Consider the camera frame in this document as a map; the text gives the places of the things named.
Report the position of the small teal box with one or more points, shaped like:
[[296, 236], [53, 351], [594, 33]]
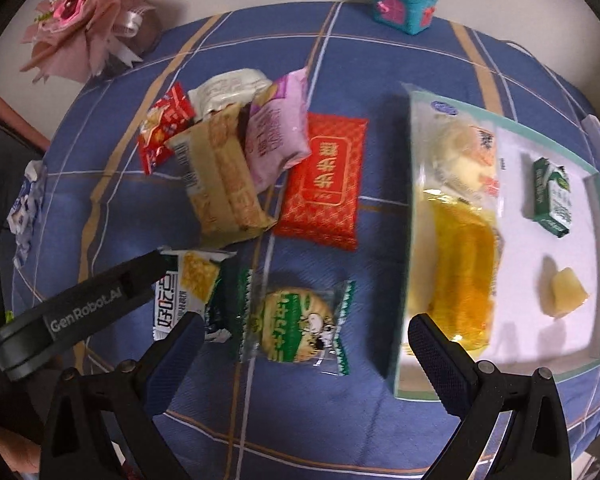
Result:
[[405, 2]]

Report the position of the blue plaid tablecloth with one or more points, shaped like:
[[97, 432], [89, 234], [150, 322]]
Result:
[[380, 60]]

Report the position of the blue white tissue packet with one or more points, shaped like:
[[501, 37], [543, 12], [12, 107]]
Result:
[[27, 210]]

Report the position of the clear bread packet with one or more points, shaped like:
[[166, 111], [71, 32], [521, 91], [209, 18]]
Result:
[[460, 155]]

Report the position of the crinkled white snack packet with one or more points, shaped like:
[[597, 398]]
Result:
[[225, 90]]

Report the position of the brown wooden furniture edge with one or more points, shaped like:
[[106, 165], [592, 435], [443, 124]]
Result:
[[10, 120]]

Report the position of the pale yellow candy piece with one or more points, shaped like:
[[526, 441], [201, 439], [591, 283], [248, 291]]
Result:
[[562, 290]]

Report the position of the beige cracker packet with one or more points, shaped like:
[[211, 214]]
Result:
[[225, 180]]

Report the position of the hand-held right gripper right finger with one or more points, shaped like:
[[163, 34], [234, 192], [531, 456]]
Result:
[[430, 355]]

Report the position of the large red snack packet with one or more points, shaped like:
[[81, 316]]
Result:
[[325, 180]]

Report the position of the small red snack packet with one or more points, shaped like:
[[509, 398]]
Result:
[[165, 125]]

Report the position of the green clear cookie packet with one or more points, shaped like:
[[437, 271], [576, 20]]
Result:
[[295, 325]]

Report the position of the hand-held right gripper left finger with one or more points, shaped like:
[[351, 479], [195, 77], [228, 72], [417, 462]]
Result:
[[176, 360]]

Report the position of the pink snack packet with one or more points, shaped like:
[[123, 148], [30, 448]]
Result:
[[275, 130]]

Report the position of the white yellow corn snack packet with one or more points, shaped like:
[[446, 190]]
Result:
[[192, 280]]

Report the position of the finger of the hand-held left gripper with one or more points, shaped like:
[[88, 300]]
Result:
[[147, 272]]

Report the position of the small green carton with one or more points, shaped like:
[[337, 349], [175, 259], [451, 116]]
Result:
[[552, 195]]

